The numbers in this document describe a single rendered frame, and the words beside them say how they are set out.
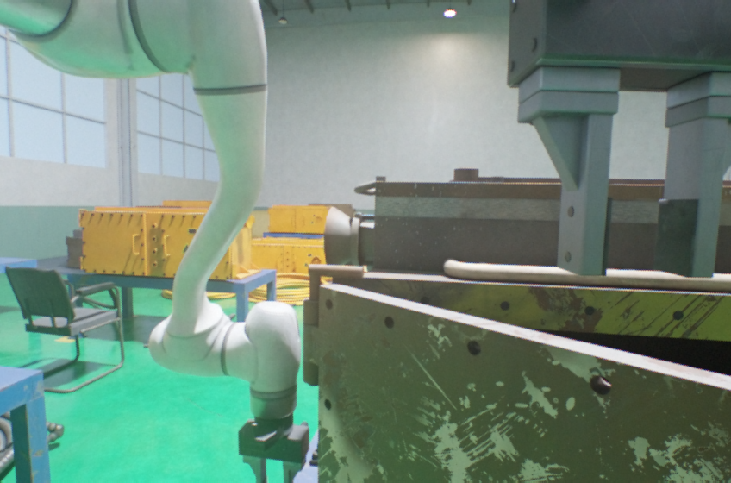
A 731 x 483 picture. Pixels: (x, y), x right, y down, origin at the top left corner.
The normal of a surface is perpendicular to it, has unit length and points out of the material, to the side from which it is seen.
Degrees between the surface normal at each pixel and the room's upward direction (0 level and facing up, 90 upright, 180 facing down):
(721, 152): 90
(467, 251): 90
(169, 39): 121
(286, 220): 90
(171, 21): 112
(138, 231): 90
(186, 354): 103
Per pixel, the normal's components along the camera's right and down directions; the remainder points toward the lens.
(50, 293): -0.05, 0.36
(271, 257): -0.13, 0.08
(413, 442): -0.72, 0.05
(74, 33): 0.51, 0.73
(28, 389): 0.99, 0.04
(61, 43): 0.24, 0.89
